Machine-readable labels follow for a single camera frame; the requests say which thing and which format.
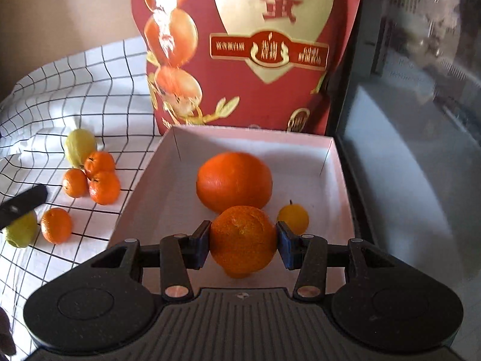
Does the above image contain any large orange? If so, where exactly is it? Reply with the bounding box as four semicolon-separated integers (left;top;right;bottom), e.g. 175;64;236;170
196;151;273;219

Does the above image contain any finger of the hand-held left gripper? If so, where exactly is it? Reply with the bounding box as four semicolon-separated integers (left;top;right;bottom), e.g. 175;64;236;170
0;184;48;232

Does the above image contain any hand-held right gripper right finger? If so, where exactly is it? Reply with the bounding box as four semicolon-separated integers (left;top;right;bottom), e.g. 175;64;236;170
276;221;399;302

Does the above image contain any white black-checked tablecloth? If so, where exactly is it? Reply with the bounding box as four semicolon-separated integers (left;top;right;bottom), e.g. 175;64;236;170
0;38;168;361

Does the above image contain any black glass-sided computer case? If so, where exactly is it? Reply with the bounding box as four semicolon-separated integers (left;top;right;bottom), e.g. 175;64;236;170
325;0;481;361

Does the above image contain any red snack bag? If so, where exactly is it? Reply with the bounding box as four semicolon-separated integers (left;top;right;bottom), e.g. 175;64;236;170
130;0;367;136

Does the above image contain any green guava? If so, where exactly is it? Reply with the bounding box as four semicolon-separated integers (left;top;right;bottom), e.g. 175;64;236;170
5;210;40;249
64;128;98;169

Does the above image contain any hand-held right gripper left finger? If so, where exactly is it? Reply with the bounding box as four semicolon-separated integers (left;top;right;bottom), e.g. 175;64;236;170
90;220;212;302

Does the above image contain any small yellow-orange citrus fruit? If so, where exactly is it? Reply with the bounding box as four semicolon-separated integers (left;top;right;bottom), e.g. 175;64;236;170
277;200;310;235

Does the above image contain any orange mandarin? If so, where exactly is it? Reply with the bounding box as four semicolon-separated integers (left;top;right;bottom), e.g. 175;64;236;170
83;151;116;180
88;171;121;206
62;168;90;199
40;208;73;245
209;205;279;279

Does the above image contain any pink gift box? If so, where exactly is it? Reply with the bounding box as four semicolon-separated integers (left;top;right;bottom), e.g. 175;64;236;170
107;126;363;296

